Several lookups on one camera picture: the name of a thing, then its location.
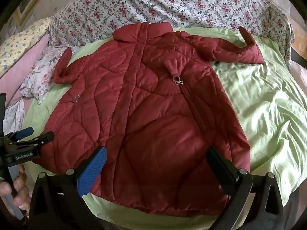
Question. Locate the gold picture frame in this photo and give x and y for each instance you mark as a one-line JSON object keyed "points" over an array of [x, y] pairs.
{"points": [[36, 1]]}

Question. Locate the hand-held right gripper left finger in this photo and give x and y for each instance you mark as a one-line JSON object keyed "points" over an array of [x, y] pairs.
{"points": [[92, 170]]}

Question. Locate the person's left hand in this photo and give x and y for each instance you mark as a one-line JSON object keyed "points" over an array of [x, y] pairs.
{"points": [[22, 191]]}

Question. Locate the white blue-flowered cloth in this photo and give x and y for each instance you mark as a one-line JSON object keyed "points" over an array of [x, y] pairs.
{"points": [[14, 116]]}

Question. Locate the light green bed sheet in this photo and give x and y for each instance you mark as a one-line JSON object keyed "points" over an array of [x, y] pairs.
{"points": [[263, 100]]}

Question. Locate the red quilted jacket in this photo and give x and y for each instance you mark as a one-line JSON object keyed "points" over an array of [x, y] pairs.
{"points": [[144, 100]]}

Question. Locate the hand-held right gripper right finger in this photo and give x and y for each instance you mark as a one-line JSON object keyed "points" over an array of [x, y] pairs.
{"points": [[217, 163]]}

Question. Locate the pink pillow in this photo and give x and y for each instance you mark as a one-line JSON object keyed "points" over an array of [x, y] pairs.
{"points": [[24, 64]]}

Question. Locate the rose print floral quilt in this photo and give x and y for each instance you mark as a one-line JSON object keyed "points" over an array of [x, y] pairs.
{"points": [[144, 4]]}

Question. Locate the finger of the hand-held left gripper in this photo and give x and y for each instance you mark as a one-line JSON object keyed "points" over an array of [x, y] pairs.
{"points": [[24, 133], [44, 137]]}

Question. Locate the yellow floral pillow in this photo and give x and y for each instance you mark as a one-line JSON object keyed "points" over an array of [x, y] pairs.
{"points": [[21, 40]]}

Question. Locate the pale floral cloth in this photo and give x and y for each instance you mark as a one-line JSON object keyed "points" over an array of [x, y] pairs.
{"points": [[45, 71]]}

